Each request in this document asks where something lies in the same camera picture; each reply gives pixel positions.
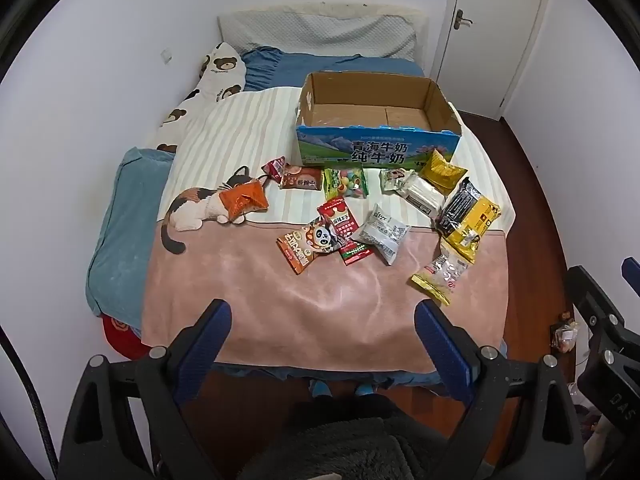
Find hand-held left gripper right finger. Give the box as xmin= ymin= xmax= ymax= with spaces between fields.
xmin=414 ymin=299 xmax=586 ymax=480

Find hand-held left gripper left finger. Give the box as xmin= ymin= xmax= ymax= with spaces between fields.
xmin=57 ymin=299 xmax=233 ymax=480

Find clear yellow-edged snack packet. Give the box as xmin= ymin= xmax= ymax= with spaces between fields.
xmin=411 ymin=240 xmax=472 ymax=307

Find grey white snack packet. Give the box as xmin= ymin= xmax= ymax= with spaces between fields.
xmin=351 ymin=203 xmax=412 ymax=266

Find black and yellow snack bag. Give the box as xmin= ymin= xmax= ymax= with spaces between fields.
xmin=436 ymin=177 xmax=502 ymax=251

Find white snack pack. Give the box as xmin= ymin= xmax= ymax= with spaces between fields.
xmin=402 ymin=174 xmax=447 ymax=219

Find puffy orange snack packet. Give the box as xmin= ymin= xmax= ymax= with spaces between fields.
xmin=220 ymin=180 xmax=269 ymax=222

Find panda print snack packet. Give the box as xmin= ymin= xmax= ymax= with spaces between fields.
xmin=301 ymin=217 xmax=346 ymax=257

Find gold snack packet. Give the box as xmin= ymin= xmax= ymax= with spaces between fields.
xmin=419 ymin=149 xmax=465 ymax=195

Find green candy packet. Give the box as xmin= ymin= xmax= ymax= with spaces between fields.
xmin=321 ymin=167 xmax=370 ymax=200

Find small dark red snack packet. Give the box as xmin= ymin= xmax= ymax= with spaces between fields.
xmin=260 ymin=156 xmax=288 ymax=181

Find brown snack packet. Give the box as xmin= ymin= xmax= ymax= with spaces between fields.
xmin=278 ymin=164 xmax=322 ymax=192

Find printed cardboard box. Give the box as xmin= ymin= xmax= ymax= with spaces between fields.
xmin=295 ymin=71 xmax=463 ymax=170

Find small bag of wrappers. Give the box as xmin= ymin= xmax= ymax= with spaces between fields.
xmin=550 ymin=312 xmax=582 ymax=356

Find red cloth item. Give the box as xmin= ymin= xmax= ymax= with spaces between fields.
xmin=102 ymin=314 xmax=147 ymax=361

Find dark fleece clothing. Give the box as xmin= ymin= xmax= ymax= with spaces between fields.
xmin=245 ymin=395 xmax=481 ymax=480

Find calico cat plush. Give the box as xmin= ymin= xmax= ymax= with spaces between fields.
xmin=161 ymin=166 xmax=253 ymax=255

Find teal pillow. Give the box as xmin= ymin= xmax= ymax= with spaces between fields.
xmin=85 ymin=147 xmax=176 ymax=328

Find striped cream blanket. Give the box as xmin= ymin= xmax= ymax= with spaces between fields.
xmin=157 ymin=85 xmax=516 ymax=233

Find white door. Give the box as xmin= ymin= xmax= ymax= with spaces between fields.
xmin=432 ymin=0 xmax=553 ymax=121

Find bear print pillow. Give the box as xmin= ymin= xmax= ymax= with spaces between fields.
xmin=152 ymin=41 xmax=247 ymax=153

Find blue ruffled bedding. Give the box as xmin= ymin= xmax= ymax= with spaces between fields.
xmin=240 ymin=46 xmax=426 ymax=92

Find grey pillow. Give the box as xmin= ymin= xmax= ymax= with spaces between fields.
xmin=217 ymin=7 xmax=418 ymax=61

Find black cable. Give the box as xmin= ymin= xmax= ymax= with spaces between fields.
xmin=0 ymin=325 xmax=57 ymax=480

